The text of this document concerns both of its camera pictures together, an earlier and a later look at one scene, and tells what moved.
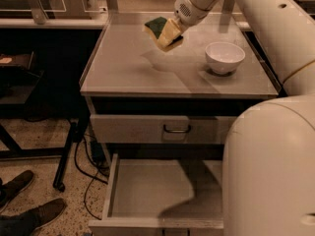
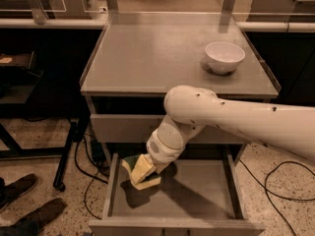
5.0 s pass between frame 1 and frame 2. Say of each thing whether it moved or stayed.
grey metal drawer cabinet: stayed
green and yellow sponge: moved
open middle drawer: stayed
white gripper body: moved
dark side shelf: stayed
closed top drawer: stayed
